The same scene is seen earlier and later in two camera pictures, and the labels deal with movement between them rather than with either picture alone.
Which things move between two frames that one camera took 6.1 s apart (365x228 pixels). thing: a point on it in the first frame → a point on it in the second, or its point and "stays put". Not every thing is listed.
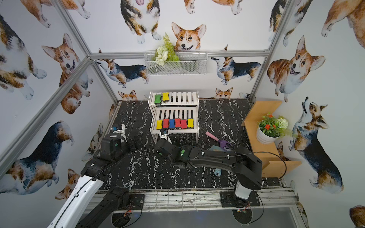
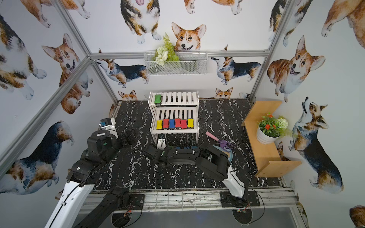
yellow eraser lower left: (159, 124) stays put
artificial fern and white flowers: (165, 53) stays put
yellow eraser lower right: (190, 123) stays put
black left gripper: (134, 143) → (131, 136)
